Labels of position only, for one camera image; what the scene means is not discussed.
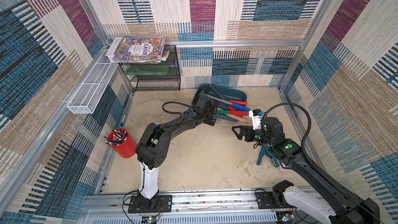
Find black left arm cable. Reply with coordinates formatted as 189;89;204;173
161;101;192;117

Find red pen cup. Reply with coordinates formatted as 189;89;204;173
104;128;137;158

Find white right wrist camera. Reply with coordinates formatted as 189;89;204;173
248;109;264;130

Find grey hoe red grip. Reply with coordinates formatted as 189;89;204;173
215;98;248;106
209;84;235;111

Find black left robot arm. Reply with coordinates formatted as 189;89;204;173
136;94;219;205

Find white wire mesh basket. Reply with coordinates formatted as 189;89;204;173
67;62;118;115

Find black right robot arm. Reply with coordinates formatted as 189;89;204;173
235;117;381;224

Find chrome blue handled hoe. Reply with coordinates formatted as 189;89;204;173
205;94;250;112

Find teal plastic clamp tool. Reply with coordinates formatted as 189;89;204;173
257;146;280;168

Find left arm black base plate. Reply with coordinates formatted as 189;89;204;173
128;195;173;214

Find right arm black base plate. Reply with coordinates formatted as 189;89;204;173
255;189;292;209

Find colourful picture book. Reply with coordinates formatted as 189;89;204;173
106;36;170;63

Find teal plastic storage box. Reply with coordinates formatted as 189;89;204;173
191;84;247;122

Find green red handled hoe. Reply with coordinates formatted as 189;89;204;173
217;110;249;116

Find green board on shelf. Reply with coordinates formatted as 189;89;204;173
124;65;170;76

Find black wire shelf rack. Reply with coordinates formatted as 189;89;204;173
119;45;181;92

